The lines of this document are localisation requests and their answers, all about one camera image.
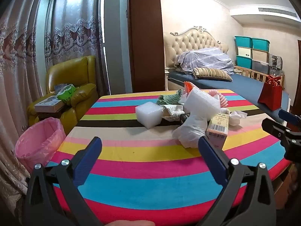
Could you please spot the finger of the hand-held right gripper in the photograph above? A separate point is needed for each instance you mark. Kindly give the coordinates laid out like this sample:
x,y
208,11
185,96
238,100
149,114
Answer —
x,y
289,117
275,128

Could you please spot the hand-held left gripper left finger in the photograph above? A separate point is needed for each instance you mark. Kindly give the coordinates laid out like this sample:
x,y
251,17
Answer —
x,y
90,153

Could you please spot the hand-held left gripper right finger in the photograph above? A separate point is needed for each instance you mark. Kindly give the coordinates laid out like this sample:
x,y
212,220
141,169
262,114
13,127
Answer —
x,y
211,155

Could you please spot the beige pink cardboard box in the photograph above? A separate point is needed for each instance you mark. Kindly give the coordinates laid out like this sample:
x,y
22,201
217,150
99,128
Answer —
x,y
217,127

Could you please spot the white plastic bag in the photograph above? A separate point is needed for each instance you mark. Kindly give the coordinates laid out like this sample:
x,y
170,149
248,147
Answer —
x,y
190,129

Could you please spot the white tissue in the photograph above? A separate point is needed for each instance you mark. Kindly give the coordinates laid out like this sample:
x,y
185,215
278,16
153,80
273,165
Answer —
x,y
236,117

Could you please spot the white bubble wrap roll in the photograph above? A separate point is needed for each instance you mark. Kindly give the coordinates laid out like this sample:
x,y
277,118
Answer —
x,y
202,103

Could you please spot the white green printed paper bag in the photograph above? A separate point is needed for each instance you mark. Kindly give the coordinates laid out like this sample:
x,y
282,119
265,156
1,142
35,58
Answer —
x,y
172,111

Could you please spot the white foam block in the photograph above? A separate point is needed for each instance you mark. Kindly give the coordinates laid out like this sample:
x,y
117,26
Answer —
x,y
149,114

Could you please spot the green zigzag cloth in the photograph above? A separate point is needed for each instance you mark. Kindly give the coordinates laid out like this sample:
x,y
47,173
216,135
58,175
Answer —
x,y
169,98

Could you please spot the orange ended pink foam net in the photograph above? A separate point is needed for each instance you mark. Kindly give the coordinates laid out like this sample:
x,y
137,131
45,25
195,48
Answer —
x,y
188,87

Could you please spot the red tote bag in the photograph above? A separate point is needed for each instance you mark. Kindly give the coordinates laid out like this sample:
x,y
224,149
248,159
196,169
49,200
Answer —
x,y
270,96

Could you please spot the small black box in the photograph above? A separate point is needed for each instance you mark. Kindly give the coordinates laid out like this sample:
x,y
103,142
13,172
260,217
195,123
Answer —
x,y
184,119

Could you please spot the bed with blue sheet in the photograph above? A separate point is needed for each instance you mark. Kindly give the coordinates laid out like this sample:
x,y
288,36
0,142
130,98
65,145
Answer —
x,y
244,87

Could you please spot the black white checked bag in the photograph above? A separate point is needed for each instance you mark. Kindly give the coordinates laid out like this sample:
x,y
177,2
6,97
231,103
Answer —
x,y
275,60

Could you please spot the green plastic bag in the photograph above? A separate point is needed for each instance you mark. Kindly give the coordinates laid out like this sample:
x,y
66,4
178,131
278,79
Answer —
x,y
67,94

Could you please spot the thick white book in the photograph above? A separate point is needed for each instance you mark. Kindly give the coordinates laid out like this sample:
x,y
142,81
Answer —
x,y
48,103

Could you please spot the pale blue packet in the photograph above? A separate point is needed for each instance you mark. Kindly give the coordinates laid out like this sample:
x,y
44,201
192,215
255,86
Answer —
x,y
60,88

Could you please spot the gold striped pillow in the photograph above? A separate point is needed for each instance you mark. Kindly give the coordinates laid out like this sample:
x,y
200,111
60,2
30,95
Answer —
x,y
211,73

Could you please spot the yellow leather armchair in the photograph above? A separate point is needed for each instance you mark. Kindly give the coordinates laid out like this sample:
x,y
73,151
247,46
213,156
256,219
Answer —
x,y
80,70

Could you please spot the stack of plastic storage boxes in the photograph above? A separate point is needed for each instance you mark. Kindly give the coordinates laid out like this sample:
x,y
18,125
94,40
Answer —
x,y
244,41

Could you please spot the pale blue striped quilt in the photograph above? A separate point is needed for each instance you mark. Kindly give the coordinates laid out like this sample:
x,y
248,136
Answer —
x,y
204,58

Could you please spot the ceiling air vent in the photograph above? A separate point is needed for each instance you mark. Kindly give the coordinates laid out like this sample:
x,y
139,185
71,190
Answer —
x,y
276,12

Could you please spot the beige tufted headboard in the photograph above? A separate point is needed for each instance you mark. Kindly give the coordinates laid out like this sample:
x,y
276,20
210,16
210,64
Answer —
x,y
195,38

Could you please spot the wide beige patterned curtain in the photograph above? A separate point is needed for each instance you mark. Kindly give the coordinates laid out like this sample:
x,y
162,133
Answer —
x,y
16,51

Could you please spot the narrow beige patterned curtain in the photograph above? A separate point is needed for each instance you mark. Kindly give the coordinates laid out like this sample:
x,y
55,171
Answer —
x,y
75,28

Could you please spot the brown wooden wardrobe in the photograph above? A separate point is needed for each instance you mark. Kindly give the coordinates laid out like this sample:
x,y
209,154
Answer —
x,y
145,40

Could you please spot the wooden bed rail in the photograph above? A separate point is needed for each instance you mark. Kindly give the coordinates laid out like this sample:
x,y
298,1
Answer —
x,y
256,75

